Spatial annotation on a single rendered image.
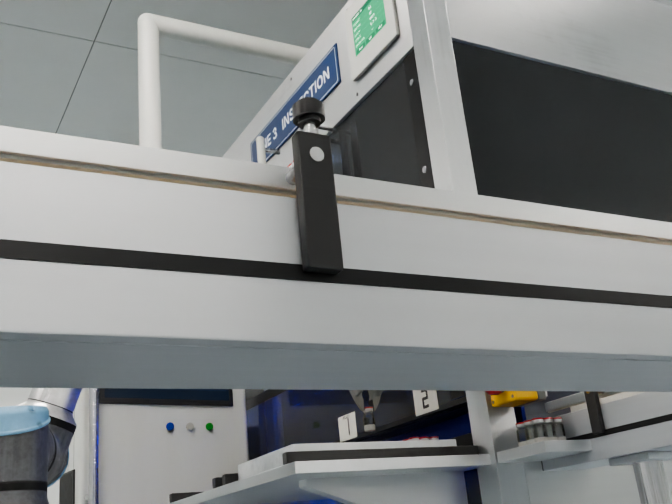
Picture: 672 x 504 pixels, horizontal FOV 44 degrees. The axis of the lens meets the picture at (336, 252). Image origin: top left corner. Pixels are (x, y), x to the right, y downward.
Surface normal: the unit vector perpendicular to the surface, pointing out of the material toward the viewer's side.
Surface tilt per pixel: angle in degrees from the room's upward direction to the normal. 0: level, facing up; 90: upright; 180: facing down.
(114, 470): 90
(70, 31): 180
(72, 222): 90
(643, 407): 90
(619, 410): 90
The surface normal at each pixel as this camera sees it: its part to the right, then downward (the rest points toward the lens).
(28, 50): 0.10, 0.94
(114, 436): 0.56, -0.33
